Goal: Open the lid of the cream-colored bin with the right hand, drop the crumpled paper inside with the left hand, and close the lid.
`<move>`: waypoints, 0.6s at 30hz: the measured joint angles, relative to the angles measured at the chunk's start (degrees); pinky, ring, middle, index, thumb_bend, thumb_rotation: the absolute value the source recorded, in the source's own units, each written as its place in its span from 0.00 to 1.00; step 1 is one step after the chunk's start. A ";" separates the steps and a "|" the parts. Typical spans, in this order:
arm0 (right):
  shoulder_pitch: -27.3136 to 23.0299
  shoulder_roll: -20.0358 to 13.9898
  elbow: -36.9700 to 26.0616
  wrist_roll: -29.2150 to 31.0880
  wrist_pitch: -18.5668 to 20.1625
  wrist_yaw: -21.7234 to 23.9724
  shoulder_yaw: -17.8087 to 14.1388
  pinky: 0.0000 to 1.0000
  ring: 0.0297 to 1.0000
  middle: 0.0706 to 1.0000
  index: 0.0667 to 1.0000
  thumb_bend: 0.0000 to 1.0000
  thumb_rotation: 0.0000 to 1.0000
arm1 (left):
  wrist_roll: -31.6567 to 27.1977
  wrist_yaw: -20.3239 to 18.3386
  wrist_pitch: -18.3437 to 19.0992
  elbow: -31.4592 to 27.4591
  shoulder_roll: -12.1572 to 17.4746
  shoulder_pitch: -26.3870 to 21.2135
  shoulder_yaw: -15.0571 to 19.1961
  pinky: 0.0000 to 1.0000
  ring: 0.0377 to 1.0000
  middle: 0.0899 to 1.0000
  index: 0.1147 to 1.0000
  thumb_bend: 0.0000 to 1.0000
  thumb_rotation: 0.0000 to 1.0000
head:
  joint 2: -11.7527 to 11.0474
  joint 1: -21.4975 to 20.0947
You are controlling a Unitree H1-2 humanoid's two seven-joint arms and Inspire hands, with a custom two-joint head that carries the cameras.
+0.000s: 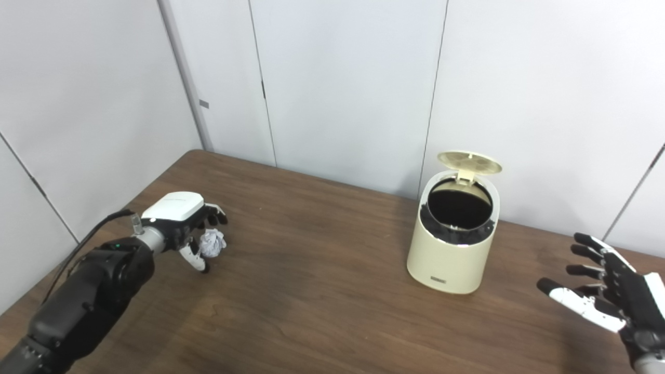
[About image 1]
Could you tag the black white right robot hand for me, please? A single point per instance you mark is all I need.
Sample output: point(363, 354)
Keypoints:
point(636, 301)

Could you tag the white paper ball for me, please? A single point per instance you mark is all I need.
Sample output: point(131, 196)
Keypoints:
point(213, 243)

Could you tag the round cream bin lid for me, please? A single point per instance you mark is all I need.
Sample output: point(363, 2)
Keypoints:
point(470, 162)

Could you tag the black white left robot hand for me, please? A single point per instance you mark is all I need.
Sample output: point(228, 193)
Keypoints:
point(174, 208)

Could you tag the grey wall post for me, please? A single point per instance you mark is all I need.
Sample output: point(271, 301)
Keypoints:
point(184, 78)

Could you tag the cream-colored trash bin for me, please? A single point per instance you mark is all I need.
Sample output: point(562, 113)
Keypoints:
point(447, 262)

